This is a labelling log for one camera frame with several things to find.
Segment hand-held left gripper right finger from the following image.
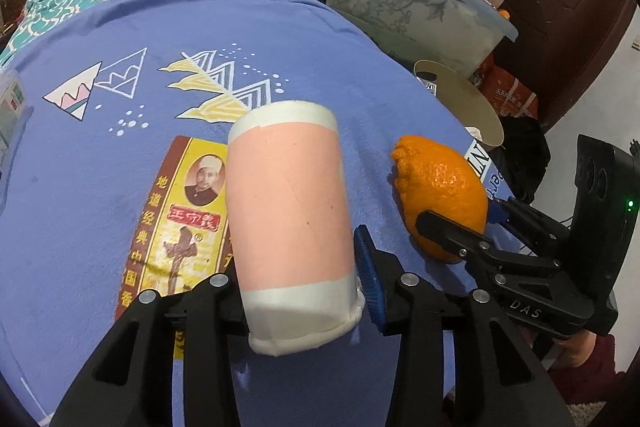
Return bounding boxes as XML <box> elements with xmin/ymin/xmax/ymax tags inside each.
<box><xmin>352</xmin><ymin>224</ymin><xmax>576</xmax><ymax>427</ymax></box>

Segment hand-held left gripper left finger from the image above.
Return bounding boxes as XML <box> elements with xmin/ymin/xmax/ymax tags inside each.
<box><xmin>50</xmin><ymin>267</ymin><xmax>251</xmax><ymax>427</ymax></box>

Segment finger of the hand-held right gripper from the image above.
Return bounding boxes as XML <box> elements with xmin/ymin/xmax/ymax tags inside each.
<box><xmin>487</xmin><ymin>196</ymin><xmax>576</xmax><ymax>258</ymax></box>
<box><xmin>415</xmin><ymin>208</ymin><xmax>496</xmax><ymax>264</ymax></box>

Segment orange tangerine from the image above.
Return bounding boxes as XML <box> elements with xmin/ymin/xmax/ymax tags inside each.
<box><xmin>390</xmin><ymin>134</ymin><xmax>490</xmax><ymax>265</ymax></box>

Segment yellow seasoning box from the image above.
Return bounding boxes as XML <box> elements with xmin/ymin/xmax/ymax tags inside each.
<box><xmin>114</xmin><ymin>136</ymin><xmax>251</xmax><ymax>358</ymax></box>

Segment pink white cup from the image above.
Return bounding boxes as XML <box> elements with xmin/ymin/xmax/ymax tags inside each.
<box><xmin>227</xmin><ymin>101</ymin><xmax>364</xmax><ymax>355</ymax></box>

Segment beige waste bin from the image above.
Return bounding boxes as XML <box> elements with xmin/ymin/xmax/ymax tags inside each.
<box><xmin>414</xmin><ymin>59</ymin><xmax>505</xmax><ymax>148</ymax></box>

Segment blue white drink carton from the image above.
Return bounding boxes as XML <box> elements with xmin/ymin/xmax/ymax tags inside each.
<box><xmin>0</xmin><ymin>72</ymin><xmax>33</xmax><ymax>180</ymax></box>

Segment person's right forearm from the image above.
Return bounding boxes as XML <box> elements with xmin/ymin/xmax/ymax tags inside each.
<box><xmin>542</xmin><ymin>332</ymin><xmax>598</xmax><ymax>368</ymax></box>

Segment black bag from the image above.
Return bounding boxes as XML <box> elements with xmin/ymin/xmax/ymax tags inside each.
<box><xmin>500</xmin><ymin>114</ymin><xmax>551</xmax><ymax>202</ymax></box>

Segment clear storage box blue handle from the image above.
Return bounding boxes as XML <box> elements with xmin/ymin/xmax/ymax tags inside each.
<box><xmin>327</xmin><ymin>0</ymin><xmax>519</xmax><ymax>78</ymax></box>

